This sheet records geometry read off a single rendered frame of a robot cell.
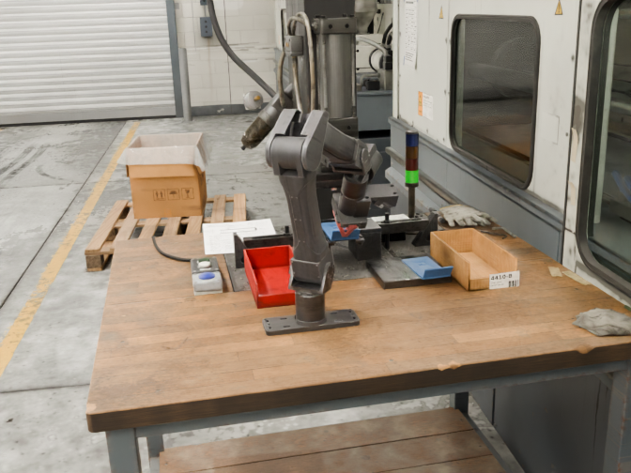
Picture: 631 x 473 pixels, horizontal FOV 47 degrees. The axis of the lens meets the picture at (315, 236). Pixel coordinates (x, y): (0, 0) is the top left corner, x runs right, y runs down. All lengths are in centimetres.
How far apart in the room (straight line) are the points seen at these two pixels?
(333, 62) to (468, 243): 59
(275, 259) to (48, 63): 949
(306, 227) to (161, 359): 38
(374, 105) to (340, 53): 318
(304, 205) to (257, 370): 33
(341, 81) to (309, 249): 51
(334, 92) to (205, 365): 76
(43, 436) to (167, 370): 169
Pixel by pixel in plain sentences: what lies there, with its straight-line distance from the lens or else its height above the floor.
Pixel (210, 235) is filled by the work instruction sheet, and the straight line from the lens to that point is 219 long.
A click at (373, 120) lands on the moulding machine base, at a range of 499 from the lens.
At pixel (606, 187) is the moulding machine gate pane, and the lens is 183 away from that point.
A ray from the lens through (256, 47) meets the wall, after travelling 1104.
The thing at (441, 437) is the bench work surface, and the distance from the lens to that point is 244.
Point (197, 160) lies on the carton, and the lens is 508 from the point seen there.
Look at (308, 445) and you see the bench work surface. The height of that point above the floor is 22.
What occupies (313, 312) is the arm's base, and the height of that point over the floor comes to 94.
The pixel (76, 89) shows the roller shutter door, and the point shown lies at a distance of 1116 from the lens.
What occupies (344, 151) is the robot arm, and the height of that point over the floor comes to 125.
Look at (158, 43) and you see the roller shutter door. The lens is 1098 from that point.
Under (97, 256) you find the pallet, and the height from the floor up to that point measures 9.
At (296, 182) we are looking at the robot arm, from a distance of 140.
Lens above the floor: 155
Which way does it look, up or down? 18 degrees down
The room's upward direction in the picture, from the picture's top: 2 degrees counter-clockwise
